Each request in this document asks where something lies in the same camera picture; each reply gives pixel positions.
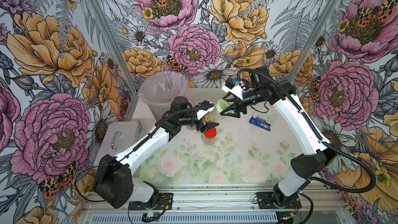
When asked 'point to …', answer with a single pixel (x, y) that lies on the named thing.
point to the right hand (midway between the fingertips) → (224, 108)
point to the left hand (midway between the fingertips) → (213, 118)
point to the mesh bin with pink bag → (158, 89)
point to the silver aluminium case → (117, 137)
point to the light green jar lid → (221, 104)
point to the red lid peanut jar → (209, 136)
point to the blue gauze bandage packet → (260, 123)
